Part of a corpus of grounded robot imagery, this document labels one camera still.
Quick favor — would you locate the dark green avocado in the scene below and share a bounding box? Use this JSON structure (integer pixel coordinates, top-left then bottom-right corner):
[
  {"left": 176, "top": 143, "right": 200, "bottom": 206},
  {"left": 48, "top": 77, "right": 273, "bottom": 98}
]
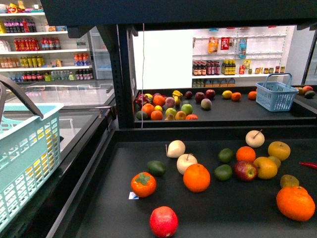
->
[{"left": 147, "top": 160, "right": 166, "bottom": 177}]

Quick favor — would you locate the teal plastic shopping basket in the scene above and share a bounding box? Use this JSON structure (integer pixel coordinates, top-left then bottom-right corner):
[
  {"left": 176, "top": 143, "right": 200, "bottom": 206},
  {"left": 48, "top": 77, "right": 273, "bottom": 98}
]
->
[{"left": 0, "top": 103, "right": 63, "bottom": 230}]

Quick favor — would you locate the red apple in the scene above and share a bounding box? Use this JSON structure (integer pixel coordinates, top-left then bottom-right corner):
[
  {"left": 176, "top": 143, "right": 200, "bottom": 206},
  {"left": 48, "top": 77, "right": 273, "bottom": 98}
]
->
[{"left": 234, "top": 161, "right": 257, "bottom": 181}]

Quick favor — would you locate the green lime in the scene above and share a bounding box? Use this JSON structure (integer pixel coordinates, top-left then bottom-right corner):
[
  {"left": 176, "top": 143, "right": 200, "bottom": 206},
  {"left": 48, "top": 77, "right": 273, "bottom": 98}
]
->
[
  {"left": 218, "top": 148, "right": 233, "bottom": 164},
  {"left": 214, "top": 164, "right": 233, "bottom": 181}
]

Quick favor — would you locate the white sauce shelf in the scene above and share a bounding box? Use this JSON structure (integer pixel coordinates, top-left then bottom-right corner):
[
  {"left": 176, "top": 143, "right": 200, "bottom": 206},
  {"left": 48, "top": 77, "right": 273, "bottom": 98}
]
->
[{"left": 192, "top": 26, "right": 295, "bottom": 87}]

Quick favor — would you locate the white drinks shelf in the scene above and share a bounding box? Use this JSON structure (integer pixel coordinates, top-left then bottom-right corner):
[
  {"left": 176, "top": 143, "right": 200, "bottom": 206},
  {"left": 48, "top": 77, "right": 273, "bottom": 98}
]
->
[{"left": 0, "top": 0, "right": 94, "bottom": 82}]

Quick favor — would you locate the orange far tray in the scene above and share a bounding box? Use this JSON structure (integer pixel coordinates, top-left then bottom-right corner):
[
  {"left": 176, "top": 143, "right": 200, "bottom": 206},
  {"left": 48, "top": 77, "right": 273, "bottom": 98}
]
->
[{"left": 141, "top": 103, "right": 155, "bottom": 117}]

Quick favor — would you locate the glass top freezer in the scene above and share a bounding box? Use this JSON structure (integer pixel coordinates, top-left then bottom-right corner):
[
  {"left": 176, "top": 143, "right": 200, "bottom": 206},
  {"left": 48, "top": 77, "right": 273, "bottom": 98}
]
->
[{"left": 4, "top": 79, "right": 117, "bottom": 154}]

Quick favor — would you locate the small blue plastic basket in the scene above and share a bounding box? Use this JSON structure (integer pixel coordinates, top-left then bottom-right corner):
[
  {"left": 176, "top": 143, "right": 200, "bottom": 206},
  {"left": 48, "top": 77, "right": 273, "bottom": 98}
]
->
[{"left": 256, "top": 73, "right": 299, "bottom": 112}]

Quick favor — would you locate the yellow orange fruit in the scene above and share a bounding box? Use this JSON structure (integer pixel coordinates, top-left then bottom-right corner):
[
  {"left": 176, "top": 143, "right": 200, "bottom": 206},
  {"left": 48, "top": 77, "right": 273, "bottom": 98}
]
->
[{"left": 254, "top": 157, "right": 278, "bottom": 179}]

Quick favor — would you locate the brown kiwi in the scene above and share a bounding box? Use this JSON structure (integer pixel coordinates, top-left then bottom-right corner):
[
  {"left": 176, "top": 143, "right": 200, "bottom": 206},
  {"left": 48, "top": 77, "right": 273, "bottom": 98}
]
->
[{"left": 280, "top": 175, "right": 300, "bottom": 188}]

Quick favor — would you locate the red chili pepper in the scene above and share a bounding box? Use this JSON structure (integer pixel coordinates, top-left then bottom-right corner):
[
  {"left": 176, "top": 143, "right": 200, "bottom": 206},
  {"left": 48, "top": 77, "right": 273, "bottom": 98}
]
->
[{"left": 299, "top": 162, "right": 317, "bottom": 170}]

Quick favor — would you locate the white pear left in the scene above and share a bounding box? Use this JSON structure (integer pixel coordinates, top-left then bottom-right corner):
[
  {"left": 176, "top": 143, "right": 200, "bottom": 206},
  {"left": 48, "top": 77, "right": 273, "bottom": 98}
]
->
[{"left": 165, "top": 140, "right": 186, "bottom": 158}]

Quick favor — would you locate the yellow round pear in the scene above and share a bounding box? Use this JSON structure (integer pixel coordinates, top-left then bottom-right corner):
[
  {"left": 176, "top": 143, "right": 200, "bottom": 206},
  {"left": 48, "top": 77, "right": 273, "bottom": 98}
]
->
[{"left": 268, "top": 141, "right": 291, "bottom": 161}]

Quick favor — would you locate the white pear with stem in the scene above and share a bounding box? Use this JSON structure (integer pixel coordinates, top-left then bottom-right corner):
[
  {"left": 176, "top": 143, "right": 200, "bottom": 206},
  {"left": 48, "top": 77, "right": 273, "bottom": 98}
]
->
[{"left": 245, "top": 130, "right": 265, "bottom": 148}]

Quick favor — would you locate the green apple far tray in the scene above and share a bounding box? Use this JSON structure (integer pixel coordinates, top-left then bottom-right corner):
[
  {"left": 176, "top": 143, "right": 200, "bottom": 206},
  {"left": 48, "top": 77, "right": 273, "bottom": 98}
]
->
[{"left": 181, "top": 104, "right": 193, "bottom": 115}]

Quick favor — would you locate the large orange front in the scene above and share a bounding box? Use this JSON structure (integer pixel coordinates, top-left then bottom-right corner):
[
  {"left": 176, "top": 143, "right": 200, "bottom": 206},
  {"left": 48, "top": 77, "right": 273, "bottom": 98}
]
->
[{"left": 183, "top": 164, "right": 211, "bottom": 193}]

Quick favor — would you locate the red pomegranate fruit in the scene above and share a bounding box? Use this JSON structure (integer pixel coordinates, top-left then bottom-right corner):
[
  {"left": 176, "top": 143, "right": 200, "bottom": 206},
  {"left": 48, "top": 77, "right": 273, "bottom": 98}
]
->
[{"left": 149, "top": 206, "right": 178, "bottom": 238}]

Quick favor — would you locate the small orange mandarin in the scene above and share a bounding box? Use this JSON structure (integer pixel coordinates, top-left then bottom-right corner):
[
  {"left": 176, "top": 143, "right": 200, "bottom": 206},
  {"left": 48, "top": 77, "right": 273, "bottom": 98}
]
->
[{"left": 236, "top": 146, "right": 256, "bottom": 162}]

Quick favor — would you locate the yellow lemon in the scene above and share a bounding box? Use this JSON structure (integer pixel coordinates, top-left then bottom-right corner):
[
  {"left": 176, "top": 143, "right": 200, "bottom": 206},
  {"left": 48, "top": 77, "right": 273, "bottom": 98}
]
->
[{"left": 25, "top": 125, "right": 59, "bottom": 180}]

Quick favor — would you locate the large bumpy orange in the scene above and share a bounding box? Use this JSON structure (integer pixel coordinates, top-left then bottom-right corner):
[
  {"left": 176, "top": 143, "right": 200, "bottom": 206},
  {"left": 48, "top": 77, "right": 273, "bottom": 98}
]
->
[{"left": 276, "top": 186, "right": 316, "bottom": 222}]

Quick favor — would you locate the grey basket handle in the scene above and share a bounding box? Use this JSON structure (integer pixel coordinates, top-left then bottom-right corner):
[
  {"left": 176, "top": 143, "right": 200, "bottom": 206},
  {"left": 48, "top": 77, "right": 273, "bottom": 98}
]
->
[{"left": 0, "top": 75, "right": 44, "bottom": 120}]

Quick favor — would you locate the orange persimmon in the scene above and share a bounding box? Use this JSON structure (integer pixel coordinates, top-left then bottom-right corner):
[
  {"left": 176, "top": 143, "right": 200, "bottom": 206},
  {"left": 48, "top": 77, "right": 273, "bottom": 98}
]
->
[{"left": 131, "top": 172, "right": 157, "bottom": 198}]

